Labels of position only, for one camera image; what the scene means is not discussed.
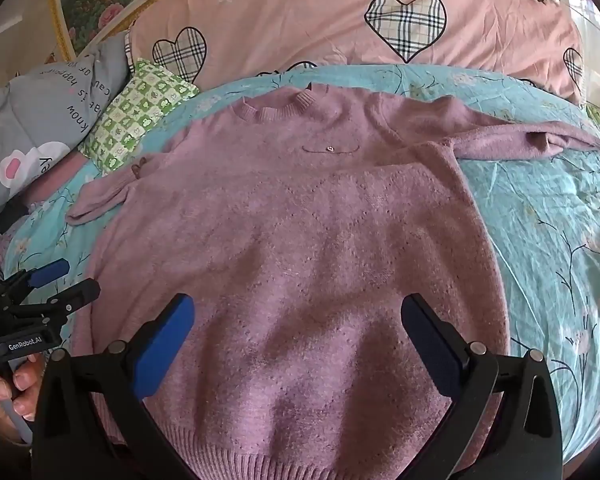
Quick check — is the teal floral bedsheet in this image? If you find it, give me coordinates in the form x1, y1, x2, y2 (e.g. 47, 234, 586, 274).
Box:
2, 62, 600, 466

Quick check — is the gold framed floral painting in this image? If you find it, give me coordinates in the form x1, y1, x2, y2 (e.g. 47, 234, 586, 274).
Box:
45, 0, 216, 63

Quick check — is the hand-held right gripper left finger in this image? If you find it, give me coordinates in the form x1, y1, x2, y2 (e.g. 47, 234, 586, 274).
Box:
32, 294, 196, 480

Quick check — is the person's left hand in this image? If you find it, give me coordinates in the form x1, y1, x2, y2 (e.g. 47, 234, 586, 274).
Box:
0, 355, 46, 426

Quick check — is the pink quilt with plaid hearts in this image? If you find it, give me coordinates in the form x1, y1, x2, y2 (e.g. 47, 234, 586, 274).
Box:
127, 0, 588, 106

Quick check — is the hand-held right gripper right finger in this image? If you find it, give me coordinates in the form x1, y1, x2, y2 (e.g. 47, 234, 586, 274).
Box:
401, 294, 563, 480

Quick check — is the white pillow black lettering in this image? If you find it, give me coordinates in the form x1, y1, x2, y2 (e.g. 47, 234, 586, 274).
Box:
0, 35, 131, 211

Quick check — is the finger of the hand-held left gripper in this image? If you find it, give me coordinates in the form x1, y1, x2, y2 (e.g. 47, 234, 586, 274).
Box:
10, 277, 102, 331
0, 258, 71, 306

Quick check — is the pink knitted sweater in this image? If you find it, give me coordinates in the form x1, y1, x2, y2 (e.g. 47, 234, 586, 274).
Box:
65, 82, 600, 480

